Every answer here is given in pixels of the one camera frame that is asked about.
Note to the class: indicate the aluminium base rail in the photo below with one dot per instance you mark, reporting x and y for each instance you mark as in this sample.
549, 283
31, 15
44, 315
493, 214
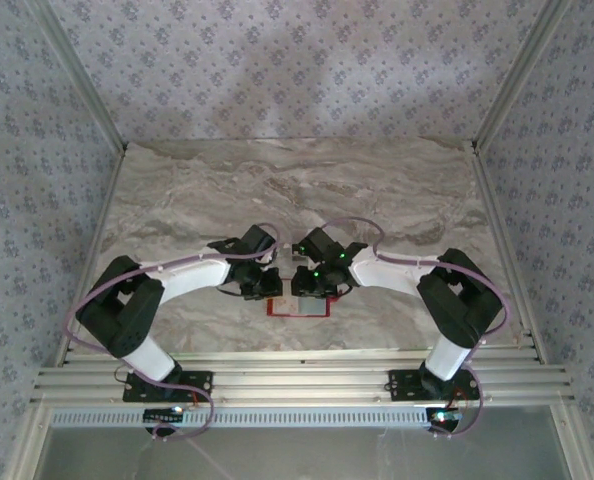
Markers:
302, 380

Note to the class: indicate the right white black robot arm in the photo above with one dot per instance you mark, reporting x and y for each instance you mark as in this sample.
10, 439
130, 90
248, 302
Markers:
392, 275

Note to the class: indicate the aluminium corner post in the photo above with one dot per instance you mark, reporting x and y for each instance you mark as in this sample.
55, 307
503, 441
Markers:
516, 75
82, 75

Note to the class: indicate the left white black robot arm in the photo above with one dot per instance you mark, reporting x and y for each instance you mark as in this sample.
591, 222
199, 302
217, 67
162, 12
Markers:
197, 277

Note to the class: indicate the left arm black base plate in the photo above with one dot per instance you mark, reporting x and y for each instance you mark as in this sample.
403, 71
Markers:
197, 380

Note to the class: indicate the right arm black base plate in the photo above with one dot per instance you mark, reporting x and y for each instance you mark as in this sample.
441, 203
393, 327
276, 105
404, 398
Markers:
402, 382

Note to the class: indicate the aluminium side rail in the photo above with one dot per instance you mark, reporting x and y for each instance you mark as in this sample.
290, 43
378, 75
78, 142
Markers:
105, 210
508, 250

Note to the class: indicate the aluminium frame leg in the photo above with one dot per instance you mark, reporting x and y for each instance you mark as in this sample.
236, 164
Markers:
31, 440
570, 440

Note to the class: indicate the red card holder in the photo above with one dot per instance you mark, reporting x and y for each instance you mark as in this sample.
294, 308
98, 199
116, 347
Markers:
312, 307

